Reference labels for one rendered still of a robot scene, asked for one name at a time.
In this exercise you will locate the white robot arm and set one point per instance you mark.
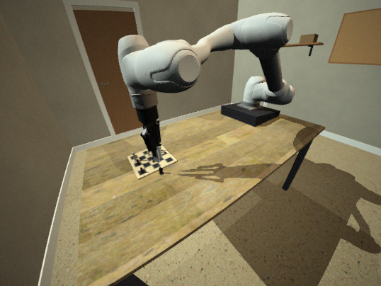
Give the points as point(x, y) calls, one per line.
point(173, 67)

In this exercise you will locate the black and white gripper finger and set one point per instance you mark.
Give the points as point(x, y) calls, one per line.
point(158, 137)
point(150, 142)

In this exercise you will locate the wooden chessboard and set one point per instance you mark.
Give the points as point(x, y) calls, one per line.
point(147, 164)

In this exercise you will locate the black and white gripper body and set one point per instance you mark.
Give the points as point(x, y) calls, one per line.
point(145, 116)

